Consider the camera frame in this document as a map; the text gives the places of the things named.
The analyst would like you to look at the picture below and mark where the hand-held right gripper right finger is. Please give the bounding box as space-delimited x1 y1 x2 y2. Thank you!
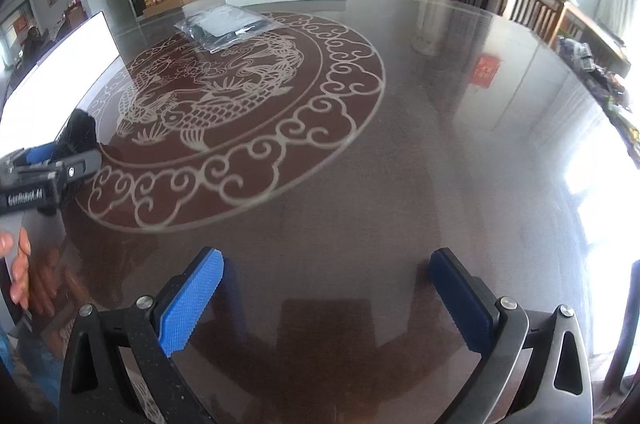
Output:
429 248 593 424

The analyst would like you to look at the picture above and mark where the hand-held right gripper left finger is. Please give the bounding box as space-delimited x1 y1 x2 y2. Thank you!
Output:
59 246 226 424

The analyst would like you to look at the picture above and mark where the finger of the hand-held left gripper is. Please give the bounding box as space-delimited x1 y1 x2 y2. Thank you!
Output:
0 144 58 172
47 149 102 210

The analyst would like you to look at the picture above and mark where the black scrunchie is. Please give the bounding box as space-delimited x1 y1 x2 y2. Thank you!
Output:
52 110 101 160

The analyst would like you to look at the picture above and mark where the white board panel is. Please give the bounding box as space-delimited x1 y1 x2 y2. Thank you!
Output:
0 10 122 140

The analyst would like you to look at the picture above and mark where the person's left hand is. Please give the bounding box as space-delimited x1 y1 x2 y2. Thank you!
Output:
0 229 33 311

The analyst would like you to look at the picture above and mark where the brown cardboard box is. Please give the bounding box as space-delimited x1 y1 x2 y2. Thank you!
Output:
142 0 198 17

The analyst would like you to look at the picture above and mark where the clear plastic bag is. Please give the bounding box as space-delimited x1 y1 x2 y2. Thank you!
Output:
174 4 278 55

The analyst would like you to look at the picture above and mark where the pile of assorted clutter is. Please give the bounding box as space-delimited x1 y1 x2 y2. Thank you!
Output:
557 36 640 165

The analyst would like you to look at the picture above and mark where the wooden side table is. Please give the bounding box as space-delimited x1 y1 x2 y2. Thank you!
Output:
560 1 632 77

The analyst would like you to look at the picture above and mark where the wooden chair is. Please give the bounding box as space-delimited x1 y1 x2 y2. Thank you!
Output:
500 0 566 45

